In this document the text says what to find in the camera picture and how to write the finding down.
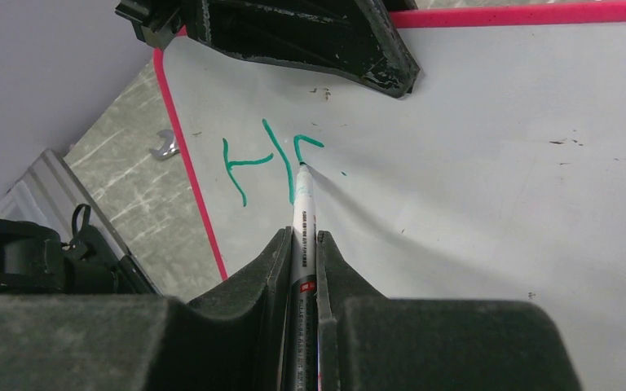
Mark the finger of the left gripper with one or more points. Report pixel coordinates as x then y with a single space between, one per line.
352 39

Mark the pink framed whiteboard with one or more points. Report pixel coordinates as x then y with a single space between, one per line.
502 175

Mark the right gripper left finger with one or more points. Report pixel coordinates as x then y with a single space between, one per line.
229 338

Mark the white green marker pen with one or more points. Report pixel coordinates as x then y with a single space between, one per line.
300 363

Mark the aluminium extrusion rail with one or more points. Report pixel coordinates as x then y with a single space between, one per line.
64 199

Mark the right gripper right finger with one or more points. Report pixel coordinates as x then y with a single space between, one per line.
368 341

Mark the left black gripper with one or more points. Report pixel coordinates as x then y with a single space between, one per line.
158 22

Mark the silver open-end wrench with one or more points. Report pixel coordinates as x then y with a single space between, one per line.
169 147

